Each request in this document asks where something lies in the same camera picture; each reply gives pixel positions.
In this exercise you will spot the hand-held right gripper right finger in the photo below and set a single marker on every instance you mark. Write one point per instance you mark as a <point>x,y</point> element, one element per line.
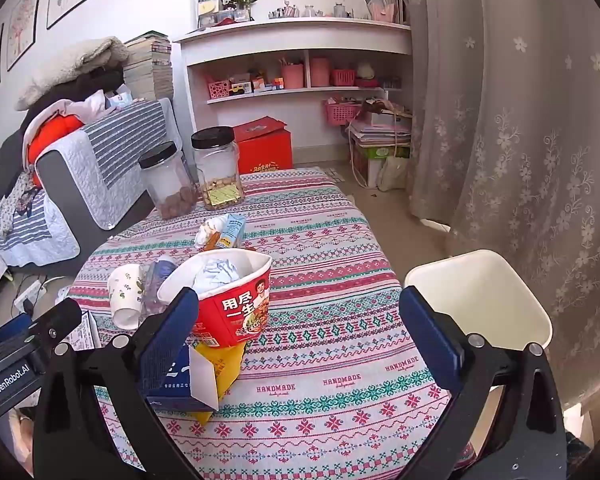
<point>430,335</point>

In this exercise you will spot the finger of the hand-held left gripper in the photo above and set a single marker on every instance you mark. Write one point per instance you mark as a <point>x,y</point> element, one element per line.
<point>60,317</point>

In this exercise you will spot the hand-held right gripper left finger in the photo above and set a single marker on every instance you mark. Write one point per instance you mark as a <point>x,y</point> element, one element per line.
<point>172,332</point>

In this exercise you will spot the clear plastic water bottle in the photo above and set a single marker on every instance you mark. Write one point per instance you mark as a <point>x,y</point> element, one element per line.
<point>156,280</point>

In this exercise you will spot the dark blue cardboard box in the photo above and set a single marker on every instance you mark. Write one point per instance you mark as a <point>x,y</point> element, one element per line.
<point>180,392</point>

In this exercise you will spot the floral print paper cup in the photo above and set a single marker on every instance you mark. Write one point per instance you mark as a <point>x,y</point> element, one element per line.
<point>125,295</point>

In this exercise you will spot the white plastic waste bin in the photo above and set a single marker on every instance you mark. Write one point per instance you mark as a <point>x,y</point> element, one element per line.
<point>480,300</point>

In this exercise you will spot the yellow snack bag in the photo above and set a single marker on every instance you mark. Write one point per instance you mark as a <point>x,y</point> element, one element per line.
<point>228,365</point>

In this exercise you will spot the red instant noodle cup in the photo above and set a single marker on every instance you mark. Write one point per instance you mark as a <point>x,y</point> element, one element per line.
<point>240,305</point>

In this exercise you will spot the pale blue tissue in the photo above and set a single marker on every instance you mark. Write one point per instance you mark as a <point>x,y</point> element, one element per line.
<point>217,272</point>

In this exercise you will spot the white tissue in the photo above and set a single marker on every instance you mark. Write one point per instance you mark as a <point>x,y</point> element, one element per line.
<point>207,232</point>

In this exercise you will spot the light blue drink carton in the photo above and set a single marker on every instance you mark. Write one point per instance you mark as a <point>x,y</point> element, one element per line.
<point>231,230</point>

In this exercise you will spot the printed paper leaflet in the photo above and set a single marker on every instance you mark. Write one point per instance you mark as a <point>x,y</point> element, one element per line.
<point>89,331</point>

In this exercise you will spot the white power strip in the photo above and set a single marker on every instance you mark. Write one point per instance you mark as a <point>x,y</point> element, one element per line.
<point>30,292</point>

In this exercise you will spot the striped quilted seat cover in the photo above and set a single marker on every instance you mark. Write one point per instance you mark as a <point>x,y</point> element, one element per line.
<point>30,245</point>

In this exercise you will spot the floral patterned cloth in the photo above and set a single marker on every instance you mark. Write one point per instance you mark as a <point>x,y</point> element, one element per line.
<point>15,205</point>

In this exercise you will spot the patterned woven tablecloth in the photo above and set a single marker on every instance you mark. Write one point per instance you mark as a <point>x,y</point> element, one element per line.
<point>330,260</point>

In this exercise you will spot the grey sofa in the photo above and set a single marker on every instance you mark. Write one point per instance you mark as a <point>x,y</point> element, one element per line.
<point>60,180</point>

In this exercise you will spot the small black-lidded clear jar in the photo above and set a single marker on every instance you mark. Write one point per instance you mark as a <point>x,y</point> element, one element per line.
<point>165,185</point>

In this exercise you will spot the cream tote bag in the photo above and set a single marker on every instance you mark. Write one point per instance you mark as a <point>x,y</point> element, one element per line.
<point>392,175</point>

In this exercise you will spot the large black-lidded clear jar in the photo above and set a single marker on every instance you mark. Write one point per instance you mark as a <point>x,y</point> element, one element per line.
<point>215,170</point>

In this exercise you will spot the tile pattern sheet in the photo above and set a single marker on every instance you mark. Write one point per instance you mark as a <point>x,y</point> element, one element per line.
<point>339,175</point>

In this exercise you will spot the orange jacket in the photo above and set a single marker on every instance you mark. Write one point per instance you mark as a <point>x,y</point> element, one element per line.
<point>55,132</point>

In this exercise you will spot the green-labelled cardboard carton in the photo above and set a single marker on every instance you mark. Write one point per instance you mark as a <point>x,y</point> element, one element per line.
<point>375,152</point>

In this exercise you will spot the striped quilted sofa cover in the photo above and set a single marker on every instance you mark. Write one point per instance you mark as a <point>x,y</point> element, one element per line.
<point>125,130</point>

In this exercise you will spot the red gift box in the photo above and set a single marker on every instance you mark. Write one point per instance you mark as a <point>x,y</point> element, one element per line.
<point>265,152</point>

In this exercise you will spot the stack of papers and folders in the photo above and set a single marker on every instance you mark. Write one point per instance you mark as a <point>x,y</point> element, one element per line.
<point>380,130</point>

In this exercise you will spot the white and pink clothes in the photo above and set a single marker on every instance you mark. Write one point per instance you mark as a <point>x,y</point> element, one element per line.
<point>82,107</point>

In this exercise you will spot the grey floral lace curtain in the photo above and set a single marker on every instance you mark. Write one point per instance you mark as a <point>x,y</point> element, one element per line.
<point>505,110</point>

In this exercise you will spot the black garment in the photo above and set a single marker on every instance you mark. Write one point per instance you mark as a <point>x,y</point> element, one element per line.
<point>95,82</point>

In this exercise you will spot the hanging pink basket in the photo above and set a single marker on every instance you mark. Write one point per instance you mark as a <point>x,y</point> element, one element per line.
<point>340,114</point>

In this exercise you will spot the pink lattice basket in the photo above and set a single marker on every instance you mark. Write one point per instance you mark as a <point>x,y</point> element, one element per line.
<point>220,90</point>

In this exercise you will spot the yellow toy car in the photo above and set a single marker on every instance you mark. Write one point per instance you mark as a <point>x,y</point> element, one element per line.
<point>236,90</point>

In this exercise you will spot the beige fleece blanket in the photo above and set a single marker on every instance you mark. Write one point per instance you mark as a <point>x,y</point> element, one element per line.
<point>75,65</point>

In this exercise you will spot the pink bowl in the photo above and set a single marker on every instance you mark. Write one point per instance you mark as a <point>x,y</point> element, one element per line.
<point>366,83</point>

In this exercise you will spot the tall stack of books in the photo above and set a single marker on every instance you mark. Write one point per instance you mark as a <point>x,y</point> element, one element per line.
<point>147,67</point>

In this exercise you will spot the pink slotted basket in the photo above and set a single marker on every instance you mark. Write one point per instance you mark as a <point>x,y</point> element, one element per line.
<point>343,78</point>

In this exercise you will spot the white plush toy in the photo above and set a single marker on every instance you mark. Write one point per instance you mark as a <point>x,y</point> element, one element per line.
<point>366,71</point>

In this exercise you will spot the pink cylinder pen holder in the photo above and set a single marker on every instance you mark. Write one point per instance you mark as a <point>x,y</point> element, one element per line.
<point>292,77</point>

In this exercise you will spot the tall pink container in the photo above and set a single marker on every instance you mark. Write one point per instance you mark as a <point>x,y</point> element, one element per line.
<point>319,72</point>

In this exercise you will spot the white shelf unit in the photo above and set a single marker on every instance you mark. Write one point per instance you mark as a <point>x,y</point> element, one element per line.
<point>290,35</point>

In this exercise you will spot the pink desk organiser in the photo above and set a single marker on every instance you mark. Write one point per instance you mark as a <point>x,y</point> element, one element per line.
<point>386,5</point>

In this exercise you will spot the small potted plant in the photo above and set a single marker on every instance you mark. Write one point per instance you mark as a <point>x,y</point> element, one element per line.
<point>245,2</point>

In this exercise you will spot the medium framed wall picture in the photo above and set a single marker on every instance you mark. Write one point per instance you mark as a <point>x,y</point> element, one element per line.
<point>24,25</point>

